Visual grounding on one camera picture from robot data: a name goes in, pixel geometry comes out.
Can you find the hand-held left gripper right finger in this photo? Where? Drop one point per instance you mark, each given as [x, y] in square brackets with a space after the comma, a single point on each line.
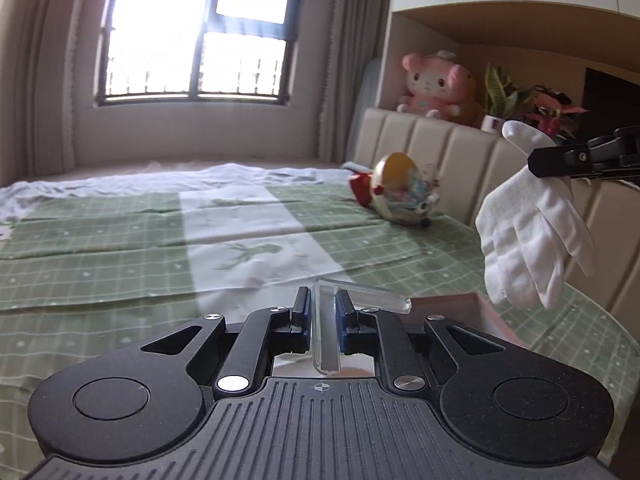
[344, 324]

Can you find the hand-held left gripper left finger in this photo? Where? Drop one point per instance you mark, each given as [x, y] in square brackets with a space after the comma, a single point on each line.
[301, 322]

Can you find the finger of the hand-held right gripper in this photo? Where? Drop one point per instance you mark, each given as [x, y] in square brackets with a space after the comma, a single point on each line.
[555, 162]

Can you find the clear plastic lid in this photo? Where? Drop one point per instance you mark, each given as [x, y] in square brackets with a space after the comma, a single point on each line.
[325, 332]

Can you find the white cotton glove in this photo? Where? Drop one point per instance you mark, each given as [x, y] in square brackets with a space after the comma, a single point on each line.
[530, 240]

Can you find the pink storage box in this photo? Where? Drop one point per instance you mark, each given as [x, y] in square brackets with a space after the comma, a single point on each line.
[450, 310]

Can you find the red-leaf potted plant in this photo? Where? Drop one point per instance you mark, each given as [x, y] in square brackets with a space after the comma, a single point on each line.
[552, 112]

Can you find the green plant in white pot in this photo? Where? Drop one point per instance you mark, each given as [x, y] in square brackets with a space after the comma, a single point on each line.
[500, 95]

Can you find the beige padded headboard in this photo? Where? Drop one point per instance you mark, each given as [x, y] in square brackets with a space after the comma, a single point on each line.
[450, 155]

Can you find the pink plush toy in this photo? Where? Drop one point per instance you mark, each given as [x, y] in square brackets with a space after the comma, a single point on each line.
[430, 87]

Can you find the gold and red egg toy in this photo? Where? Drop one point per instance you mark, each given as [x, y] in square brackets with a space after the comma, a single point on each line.
[400, 187]

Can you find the grey curtain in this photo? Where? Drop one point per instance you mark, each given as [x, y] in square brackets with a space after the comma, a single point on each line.
[345, 60]
[45, 70]

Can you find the dark-framed window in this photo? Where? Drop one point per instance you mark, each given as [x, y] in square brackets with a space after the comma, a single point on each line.
[200, 35]

